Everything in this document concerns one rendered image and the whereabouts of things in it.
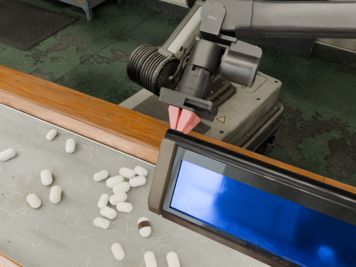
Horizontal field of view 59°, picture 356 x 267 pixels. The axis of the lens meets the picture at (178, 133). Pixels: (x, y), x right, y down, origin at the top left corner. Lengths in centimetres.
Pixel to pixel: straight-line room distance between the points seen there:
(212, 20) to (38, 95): 53
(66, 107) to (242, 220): 66
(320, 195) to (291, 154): 156
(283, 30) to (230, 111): 70
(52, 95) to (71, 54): 168
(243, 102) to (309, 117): 82
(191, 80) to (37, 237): 41
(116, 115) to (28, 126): 22
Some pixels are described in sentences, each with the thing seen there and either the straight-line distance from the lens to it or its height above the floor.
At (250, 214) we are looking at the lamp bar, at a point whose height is 108.
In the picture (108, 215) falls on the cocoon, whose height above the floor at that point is 76.
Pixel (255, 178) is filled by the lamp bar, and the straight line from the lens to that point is 25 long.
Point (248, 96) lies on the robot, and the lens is 133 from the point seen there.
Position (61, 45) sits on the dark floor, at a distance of 271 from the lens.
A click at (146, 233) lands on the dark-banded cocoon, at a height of 76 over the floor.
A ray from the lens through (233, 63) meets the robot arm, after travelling 57.
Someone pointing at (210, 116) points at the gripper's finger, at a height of 90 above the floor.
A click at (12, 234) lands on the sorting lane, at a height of 74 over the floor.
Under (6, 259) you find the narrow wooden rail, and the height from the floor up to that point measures 76.
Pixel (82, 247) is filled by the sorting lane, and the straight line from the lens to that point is 64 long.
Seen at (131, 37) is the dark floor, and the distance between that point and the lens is 270.
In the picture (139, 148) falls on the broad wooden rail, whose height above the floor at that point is 76.
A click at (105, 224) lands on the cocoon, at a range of 63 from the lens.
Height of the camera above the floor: 130
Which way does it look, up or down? 46 degrees down
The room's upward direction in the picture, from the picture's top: straight up
